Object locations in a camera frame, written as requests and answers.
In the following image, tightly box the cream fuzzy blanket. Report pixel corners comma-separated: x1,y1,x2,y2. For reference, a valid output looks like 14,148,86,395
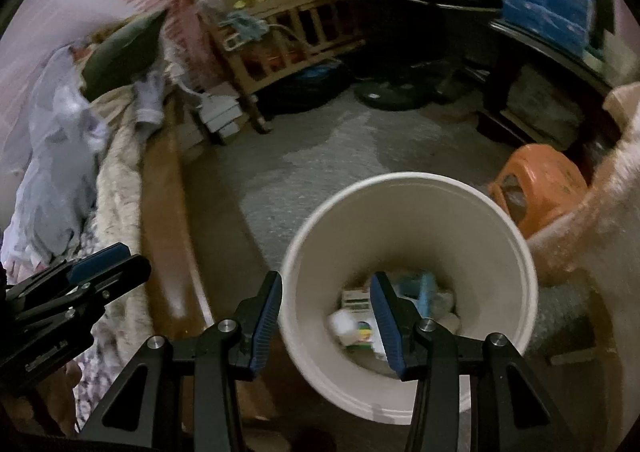
75,97,156,433

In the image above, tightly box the beige fleece clothing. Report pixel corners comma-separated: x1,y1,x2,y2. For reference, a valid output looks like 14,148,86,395
527,82,640,288

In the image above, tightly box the white plastic bucket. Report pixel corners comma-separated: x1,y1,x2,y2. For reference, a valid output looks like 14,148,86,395
277,172,540,425

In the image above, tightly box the blue wipes packet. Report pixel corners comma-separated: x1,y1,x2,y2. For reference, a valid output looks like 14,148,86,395
395,271,436,318

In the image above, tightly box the lavender blanket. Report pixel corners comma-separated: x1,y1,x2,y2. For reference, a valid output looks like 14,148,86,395
0,45,113,263

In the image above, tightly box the wooden bed frame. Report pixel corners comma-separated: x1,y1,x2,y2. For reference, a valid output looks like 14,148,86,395
137,92,221,333

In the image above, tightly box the white green tissue packet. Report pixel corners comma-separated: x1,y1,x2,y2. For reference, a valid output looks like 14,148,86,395
327,309,388,358

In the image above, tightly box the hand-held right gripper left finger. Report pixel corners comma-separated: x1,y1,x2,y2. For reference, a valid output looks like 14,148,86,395
77,271,284,452

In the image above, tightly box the white milk carton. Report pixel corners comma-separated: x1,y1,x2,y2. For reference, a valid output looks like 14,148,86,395
341,286,375,315

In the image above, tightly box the person's left hand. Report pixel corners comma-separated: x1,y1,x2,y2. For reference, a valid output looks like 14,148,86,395
35,362,83,435

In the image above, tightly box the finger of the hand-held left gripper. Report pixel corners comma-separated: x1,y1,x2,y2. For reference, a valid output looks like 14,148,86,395
80,256,152,305
10,242,132,303

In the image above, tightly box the orange plastic stool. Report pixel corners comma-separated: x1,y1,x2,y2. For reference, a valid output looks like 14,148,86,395
487,143,588,238

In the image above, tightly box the dark green pillow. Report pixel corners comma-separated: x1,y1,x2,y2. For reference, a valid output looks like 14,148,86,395
81,10,167,100

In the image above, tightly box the patterned bed sheet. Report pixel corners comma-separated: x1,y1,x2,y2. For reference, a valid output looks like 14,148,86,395
75,332,116,413

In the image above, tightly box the black fan base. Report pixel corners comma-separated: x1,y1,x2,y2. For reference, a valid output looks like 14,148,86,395
354,75,443,112

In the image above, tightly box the grey cloth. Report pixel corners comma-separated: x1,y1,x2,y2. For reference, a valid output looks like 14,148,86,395
131,70,168,130

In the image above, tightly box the black table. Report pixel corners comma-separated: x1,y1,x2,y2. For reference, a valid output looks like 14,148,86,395
395,0,621,143

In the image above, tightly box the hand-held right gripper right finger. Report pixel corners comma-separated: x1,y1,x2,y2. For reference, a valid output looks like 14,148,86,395
369,271,576,452

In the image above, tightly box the wooden crib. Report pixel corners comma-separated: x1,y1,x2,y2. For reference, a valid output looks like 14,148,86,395
180,0,368,133

